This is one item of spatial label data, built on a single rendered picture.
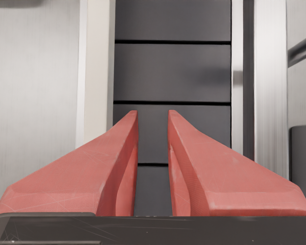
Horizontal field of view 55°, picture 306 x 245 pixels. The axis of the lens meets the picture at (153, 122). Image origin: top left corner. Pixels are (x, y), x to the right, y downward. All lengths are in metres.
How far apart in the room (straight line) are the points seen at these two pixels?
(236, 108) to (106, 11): 0.10
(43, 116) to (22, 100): 0.02
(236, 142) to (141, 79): 0.07
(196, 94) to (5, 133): 0.16
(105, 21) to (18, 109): 0.13
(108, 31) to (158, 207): 0.11
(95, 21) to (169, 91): 0.06
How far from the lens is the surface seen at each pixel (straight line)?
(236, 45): 0.20
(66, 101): 0.24
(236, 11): 0.21
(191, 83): 0.19
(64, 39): 0.26
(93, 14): 0.16
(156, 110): 0.18
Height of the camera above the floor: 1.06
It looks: 87 degrees down
